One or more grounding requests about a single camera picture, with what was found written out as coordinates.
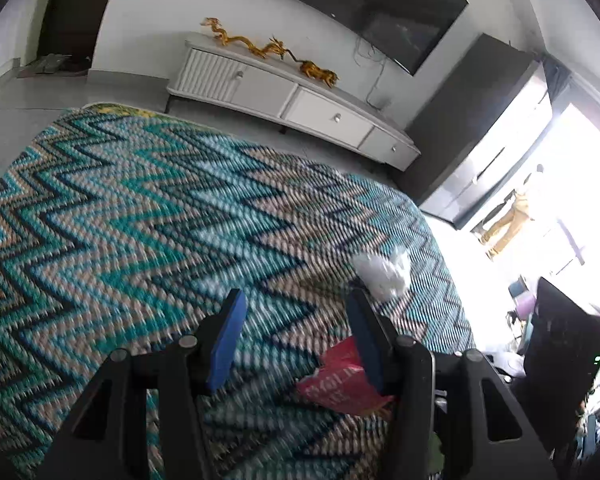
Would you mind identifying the dark brown door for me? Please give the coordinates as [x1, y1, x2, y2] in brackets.
[36, 0, 126, 61]

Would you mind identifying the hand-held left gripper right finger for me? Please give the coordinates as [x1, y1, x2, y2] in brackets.
[346, 287, 562, 480]

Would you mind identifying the golden dragon ornament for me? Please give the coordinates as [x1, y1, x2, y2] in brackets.
[201, 16, 294, 61]

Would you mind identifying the hanging television cable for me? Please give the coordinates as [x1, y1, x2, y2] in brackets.
[352, 35, 394, 111]

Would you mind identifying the dark brown tall cabinet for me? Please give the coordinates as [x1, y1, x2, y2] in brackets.
[389, 33, 541, 206]

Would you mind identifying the grey doormat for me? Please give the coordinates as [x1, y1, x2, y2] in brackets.
[17, 53, 91, 79]

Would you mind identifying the black wall television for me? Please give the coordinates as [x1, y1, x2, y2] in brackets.
[202, 0, 470, 77]

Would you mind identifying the golden tiger ornament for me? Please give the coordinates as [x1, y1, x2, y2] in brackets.
[298, 58, 340, 86]

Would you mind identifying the green paper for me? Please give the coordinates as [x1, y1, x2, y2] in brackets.
[427, 432, 444, 477]

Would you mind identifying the white plastic ball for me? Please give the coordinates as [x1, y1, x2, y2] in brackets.
[352, 249, 412, 302]

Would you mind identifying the zigzag knitted blanket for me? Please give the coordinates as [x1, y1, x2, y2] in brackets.
[0, 102, 476, 480]

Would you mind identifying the white television cabinet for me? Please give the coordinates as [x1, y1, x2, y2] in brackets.
[165, 31, 422, 172]

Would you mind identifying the red snack packet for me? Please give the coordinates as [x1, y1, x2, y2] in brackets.
[295, 335, 399, 419]

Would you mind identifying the lavender plastic bag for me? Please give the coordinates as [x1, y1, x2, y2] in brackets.
[512, 292, 537, 321]

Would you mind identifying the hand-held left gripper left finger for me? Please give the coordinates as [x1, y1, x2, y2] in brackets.
[45, 287, 249, 480]

